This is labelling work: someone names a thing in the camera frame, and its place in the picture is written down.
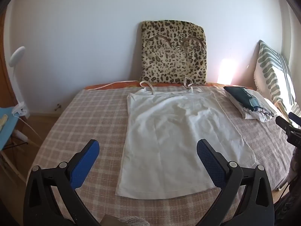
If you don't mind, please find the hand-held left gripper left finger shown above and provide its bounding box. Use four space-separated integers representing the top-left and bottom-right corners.
23 139 100 226

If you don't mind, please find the leopard print cushion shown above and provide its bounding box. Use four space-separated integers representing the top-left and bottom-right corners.
140 20 208 85

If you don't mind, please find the folded clothes pile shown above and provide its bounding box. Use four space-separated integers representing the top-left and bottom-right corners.
229 88 280 123

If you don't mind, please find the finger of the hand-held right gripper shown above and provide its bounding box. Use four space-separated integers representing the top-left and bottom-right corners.
276 115 301 136
288 112 301 124

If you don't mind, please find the dark teal folded garment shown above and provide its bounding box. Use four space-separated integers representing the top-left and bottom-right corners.
223 86 274 117

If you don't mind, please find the green striped white pillow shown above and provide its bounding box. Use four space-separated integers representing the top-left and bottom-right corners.
253 40 301 118

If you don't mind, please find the white cord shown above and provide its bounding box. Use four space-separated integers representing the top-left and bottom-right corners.
85 81 141 91

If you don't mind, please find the orange bed sheet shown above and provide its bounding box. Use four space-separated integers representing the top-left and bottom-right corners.
85 80 226 91

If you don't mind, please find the white camisole top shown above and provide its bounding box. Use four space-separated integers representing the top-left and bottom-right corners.
115 77 257 199

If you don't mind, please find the wooden door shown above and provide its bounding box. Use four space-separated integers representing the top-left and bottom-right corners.
0 12 17 110

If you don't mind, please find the white clip lamp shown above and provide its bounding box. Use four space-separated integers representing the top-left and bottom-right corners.
9 46 30 118

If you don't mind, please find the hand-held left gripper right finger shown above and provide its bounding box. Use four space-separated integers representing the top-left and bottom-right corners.
197 139 275 226

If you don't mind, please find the plaid beige blanket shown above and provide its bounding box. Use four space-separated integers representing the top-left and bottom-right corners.
35 85 297 226

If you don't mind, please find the light blue table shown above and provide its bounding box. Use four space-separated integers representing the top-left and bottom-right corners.
0 107 36 184

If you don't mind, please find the white lamp cable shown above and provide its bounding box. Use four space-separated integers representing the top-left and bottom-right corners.
14 113 44 144

